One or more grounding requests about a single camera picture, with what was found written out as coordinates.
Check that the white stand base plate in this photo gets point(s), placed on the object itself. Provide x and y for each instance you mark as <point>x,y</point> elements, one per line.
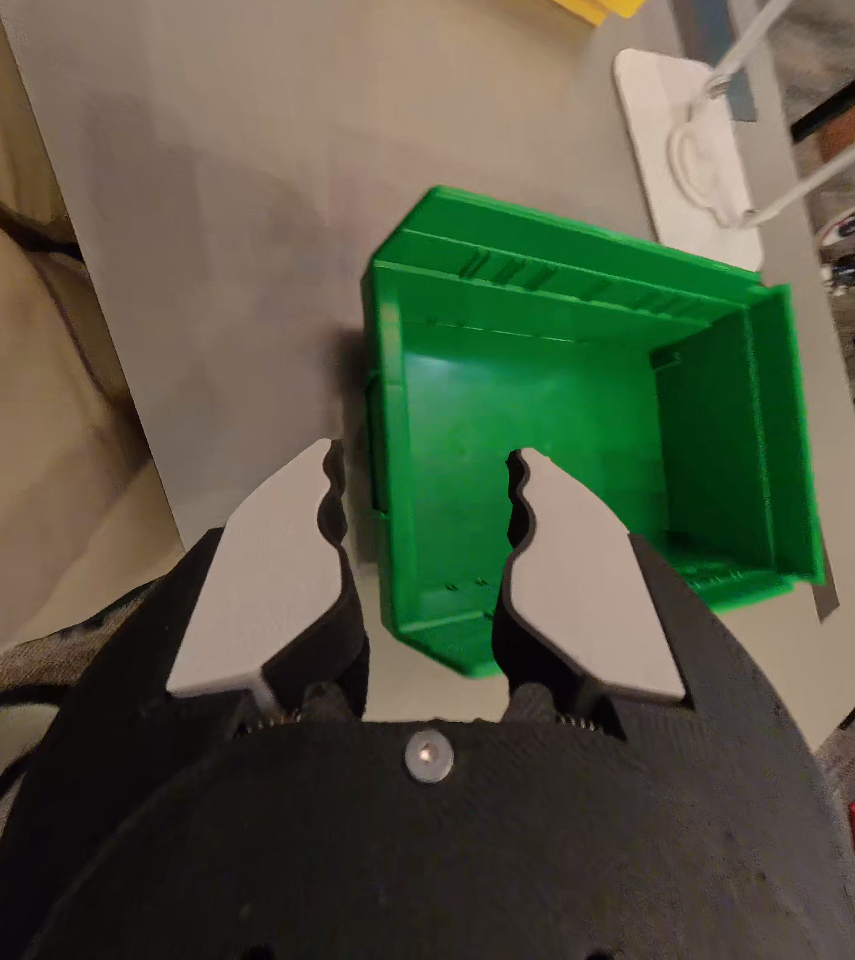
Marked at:
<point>652,112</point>

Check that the grey tape strip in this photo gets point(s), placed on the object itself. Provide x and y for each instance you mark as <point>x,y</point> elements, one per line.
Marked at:
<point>829,611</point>

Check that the yellow plastic box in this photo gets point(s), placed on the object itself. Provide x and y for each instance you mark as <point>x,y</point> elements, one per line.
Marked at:
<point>607,7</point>

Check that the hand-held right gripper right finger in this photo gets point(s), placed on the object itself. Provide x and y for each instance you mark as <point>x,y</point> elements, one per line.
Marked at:
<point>585,592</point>

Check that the green plastic box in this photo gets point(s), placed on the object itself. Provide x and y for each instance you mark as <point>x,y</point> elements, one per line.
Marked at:
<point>585,420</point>

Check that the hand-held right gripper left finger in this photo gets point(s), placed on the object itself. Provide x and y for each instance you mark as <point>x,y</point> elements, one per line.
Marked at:
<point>262,585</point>

